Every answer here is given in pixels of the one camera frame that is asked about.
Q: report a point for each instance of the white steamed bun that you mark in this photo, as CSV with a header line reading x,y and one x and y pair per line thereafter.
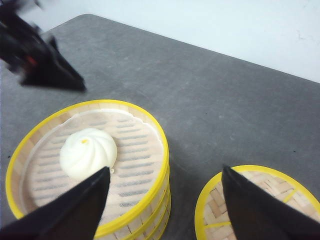
x,y
87,151

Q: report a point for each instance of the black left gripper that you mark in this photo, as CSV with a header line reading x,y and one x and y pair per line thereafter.
x,y
23,48

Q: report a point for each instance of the bamboo steamer tray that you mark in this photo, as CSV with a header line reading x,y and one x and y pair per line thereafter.
x,y
147,227
128,222
158,231

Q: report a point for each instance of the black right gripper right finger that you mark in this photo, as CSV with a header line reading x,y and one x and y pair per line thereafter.
x,y
256,215

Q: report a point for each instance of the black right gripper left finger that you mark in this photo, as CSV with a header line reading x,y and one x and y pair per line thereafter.
x,y
75,215

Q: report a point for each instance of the woven bamboo steamer lid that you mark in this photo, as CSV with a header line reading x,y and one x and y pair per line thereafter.
x,y
211,220

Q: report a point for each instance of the white steamer liner cloth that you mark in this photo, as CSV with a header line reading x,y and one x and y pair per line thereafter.
x,y
139,159

